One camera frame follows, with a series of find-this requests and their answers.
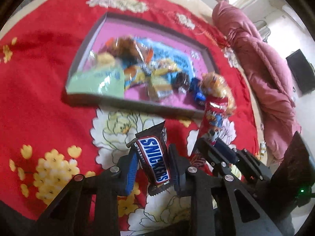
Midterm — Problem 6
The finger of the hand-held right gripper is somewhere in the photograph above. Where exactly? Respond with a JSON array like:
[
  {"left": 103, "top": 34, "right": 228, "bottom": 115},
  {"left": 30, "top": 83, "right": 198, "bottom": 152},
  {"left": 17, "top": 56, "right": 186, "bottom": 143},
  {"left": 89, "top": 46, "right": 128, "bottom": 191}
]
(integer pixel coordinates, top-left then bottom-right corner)
[
  {"left": 234, "top": 149, "right": 272, "bottom": 185},
  {"left": 192, "top": 138, "right": 238, "bottom": 177}
]

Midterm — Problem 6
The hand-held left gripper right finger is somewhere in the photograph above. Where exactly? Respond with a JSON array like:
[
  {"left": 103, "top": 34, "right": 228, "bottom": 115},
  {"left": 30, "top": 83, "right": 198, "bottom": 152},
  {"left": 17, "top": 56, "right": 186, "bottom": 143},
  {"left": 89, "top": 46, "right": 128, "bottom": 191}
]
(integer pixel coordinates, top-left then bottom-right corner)
[{"left": 168, "top": 144, "right": 281, "bottom": 236}]

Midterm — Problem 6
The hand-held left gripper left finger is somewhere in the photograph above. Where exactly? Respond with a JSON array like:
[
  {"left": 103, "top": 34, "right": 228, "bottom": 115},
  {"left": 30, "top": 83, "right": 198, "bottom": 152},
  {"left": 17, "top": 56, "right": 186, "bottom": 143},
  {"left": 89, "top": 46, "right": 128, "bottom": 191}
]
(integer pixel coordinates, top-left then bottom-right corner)
[{"left": 37, "top": 147, "right": 138, "bottom": 236}]

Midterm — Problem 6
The brown chocolate bar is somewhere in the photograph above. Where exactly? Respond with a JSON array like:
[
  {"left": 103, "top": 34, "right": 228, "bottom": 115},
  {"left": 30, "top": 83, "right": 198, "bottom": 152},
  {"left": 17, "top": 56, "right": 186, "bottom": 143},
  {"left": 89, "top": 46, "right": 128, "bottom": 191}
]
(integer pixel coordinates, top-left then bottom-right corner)
[{"left": 125, "top": 121, "right": 171, "bottom": 197}]

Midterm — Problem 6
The long red snack packet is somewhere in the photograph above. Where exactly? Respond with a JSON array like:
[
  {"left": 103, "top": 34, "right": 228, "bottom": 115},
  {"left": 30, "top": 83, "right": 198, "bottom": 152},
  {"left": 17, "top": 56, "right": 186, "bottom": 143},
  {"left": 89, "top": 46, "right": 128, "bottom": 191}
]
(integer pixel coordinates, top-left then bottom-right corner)
[{"left": 191, "top": 95, "right": 229, "bottom": 170}]

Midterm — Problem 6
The clear bread packet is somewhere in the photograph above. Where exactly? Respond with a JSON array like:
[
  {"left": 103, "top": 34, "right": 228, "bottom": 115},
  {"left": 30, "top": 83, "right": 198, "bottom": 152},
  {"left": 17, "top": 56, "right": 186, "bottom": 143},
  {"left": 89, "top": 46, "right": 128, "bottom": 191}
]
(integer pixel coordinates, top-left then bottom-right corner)
[{"left": 200, "top": 72, "right": 237, "bottom": 117}]

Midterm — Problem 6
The blue cookie packet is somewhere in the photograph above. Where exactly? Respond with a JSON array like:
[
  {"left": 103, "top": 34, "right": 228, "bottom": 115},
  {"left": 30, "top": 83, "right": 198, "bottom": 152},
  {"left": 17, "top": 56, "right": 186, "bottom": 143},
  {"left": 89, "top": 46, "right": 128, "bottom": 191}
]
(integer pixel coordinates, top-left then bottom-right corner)
[{"left": 188, "top": 77, "right": 207, "bottom": 105}]

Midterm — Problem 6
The small dark snack packet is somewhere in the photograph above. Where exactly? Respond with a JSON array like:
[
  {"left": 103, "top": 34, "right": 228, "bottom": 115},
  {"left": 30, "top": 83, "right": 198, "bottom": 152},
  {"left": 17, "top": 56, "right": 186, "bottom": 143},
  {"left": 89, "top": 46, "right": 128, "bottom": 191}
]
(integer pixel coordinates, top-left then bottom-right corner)
[{"left": 176, "top": 72, "right": 191, "bottom": 94}]

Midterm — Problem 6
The green brown cake packet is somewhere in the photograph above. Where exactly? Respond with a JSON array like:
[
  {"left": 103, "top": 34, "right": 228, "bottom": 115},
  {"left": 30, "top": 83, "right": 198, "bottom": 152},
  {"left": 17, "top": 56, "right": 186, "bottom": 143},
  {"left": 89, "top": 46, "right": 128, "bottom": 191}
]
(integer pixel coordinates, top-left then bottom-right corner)
[{"left": 147, "top": 75, "right": 173, "bottom": 100}]

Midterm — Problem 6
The green snack packet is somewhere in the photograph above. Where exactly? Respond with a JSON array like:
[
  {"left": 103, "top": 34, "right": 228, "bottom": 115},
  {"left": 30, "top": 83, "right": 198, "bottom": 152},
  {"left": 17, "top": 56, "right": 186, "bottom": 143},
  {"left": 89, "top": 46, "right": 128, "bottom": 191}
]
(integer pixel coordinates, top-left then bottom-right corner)
[{"left": 66, "top": 52, "right": 126, "bottom": 97}]

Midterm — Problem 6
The orange clear snack packet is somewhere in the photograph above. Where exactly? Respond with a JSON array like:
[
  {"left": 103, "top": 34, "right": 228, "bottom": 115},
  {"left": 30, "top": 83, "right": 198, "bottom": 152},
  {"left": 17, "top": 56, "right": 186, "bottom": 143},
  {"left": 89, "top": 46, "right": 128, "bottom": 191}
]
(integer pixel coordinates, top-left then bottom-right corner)
[{"left": 107, "top": 36, "right": 154, "bottom": 67}]

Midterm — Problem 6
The grey cardboard box tray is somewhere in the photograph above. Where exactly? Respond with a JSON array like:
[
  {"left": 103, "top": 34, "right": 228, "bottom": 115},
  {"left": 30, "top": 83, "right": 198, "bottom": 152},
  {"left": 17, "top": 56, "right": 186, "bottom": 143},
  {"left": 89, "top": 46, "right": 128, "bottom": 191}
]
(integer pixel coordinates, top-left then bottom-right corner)
[{"left": 65, "top": 11, "right": 221, "bottom": 120}]

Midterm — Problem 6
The pink quilt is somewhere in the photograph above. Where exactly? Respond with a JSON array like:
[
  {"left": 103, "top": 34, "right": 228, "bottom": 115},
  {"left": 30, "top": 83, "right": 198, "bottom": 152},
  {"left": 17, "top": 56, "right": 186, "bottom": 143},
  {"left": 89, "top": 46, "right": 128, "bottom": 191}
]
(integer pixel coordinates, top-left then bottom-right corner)
[{"left": 212, "top": 0, "right": 302, "bottom": 163}]

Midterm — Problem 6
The black television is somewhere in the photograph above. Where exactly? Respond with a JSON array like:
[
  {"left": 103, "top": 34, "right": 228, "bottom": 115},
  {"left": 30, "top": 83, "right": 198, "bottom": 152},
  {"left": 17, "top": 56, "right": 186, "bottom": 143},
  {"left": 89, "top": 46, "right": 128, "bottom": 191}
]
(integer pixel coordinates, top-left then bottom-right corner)
[{"left": 286, "top": 49, "right": 315, "bottom": 94}]

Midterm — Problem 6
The red floral blanket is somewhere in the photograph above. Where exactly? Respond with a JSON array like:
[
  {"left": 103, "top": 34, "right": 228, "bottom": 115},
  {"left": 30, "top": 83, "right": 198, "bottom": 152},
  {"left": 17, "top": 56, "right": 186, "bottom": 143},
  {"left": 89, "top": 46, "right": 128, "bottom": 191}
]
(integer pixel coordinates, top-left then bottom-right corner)
[{"left": 0, "top": 0, "right": 259, "bottom": 231}]

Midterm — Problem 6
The pink book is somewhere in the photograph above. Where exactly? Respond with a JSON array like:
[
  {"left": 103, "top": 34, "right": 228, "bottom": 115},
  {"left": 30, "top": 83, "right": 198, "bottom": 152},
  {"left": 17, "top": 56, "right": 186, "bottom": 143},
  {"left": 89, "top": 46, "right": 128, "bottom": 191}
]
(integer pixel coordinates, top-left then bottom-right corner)
[{"left": 74, "top": 21, "right": 212, "bottom": 111}]

